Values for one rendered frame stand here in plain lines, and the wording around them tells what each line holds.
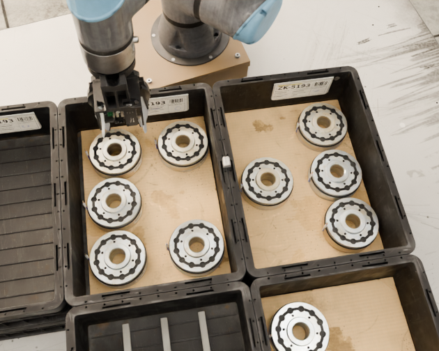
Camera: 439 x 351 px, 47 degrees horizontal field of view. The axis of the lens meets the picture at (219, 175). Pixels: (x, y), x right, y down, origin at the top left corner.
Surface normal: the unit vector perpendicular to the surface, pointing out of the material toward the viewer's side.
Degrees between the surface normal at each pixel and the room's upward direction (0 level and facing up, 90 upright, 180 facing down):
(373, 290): 0
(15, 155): 0
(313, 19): 0
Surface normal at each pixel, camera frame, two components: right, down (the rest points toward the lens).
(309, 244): 0.04, -0.42
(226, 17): -0.53, 0.58
